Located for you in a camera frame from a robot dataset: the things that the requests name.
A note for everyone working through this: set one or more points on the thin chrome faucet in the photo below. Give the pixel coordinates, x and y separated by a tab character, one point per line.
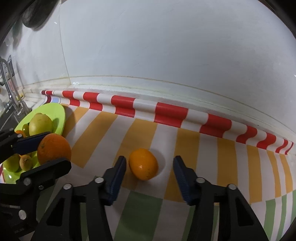
15	99

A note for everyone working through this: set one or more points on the small green citrus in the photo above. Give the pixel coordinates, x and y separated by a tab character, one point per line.
25	129

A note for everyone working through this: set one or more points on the colourful striped tablecloth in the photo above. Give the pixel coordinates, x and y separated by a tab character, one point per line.
101	127

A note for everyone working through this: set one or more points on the large green apple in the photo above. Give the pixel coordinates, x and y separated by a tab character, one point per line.
40	123

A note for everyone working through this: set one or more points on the small yellow-green fruit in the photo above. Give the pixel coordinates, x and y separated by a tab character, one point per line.
26	162

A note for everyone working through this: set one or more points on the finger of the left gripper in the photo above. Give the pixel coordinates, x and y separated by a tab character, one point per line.
44	176
13	143

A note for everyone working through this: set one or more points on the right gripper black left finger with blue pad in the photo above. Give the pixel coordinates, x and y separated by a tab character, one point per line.
62	219

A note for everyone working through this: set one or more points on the green-orange tangerine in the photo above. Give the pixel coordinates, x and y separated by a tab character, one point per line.
12	163

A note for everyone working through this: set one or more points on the black frying pan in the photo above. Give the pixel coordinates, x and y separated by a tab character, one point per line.
37	13

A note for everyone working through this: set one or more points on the large front orange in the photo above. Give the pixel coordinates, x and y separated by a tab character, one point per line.
53	147

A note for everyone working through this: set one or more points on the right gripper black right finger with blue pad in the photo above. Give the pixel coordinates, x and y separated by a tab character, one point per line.
237	221

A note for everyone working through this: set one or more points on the small orange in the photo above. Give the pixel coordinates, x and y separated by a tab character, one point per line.
143	164

